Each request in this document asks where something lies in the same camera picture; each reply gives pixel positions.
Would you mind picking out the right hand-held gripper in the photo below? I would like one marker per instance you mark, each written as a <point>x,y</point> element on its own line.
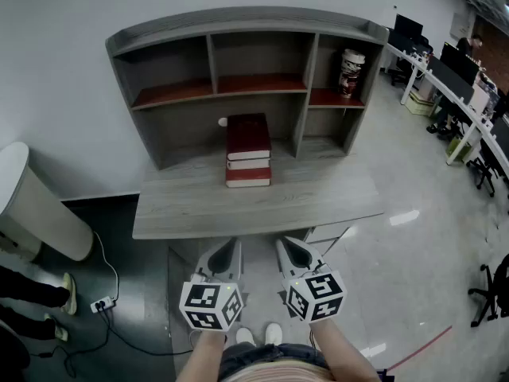
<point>314,297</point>

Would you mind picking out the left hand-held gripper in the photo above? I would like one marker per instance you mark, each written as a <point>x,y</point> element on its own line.
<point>207,305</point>

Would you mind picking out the grey wooden shelf unit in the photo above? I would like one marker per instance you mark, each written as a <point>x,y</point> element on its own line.
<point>254,20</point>

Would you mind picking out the person's left forearm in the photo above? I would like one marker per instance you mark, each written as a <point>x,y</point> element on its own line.
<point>203,356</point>

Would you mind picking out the person's right forearm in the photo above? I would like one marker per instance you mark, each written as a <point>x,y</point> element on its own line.
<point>342,352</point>

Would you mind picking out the black computer monitor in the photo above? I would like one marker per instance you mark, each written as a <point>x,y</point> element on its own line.
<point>409,26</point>
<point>459,62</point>

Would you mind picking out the person's white shoe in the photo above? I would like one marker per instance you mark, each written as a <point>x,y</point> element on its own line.
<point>273,333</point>
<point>245,336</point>

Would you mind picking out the person's denim shorts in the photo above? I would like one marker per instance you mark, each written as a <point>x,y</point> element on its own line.
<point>254,354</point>

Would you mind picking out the person's striped shirt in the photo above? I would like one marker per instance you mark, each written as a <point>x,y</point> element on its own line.
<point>278,372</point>

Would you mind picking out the white power strip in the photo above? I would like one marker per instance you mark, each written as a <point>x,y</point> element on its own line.
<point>102,305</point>

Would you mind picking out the white round disc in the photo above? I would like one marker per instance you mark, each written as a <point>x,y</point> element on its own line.
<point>222,122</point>

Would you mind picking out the white cylindrical appliance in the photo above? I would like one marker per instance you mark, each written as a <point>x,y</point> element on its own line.
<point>36,209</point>

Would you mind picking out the green waste bin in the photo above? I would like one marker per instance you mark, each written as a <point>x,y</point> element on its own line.
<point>458,151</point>

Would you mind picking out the patterned paper cup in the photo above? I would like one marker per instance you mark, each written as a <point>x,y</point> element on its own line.
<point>350,74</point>

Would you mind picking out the black office chair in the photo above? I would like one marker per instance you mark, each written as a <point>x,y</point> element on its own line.
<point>487,165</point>
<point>397,70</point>
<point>493,293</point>

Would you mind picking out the pale yellow storage crate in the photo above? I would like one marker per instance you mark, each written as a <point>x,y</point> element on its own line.
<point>419,104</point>

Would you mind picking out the white wall poster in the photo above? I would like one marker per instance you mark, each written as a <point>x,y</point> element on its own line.
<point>462,26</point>

